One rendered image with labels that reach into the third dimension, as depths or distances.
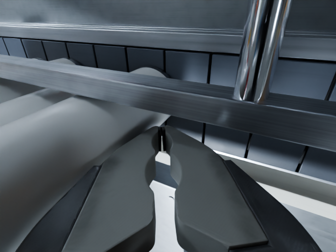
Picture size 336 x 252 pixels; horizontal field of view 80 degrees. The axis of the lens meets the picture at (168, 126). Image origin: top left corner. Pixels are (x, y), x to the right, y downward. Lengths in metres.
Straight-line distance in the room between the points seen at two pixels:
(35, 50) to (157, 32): 0.17
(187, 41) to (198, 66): 0.02
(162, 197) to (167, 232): 0.07
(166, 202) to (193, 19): 0.21
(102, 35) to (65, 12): 0.11
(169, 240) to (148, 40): 0.27
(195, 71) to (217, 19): 0.06
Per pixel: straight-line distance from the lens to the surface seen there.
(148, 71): 0.17
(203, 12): 0.21
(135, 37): 0.19
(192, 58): 0.16
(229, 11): 0.20
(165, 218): 0.30
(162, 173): 0.26
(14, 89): 0.20
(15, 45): 0.33
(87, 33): 0.22
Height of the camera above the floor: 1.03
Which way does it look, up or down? 50 degrees down
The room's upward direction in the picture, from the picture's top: 135 degrees counter-clockwise
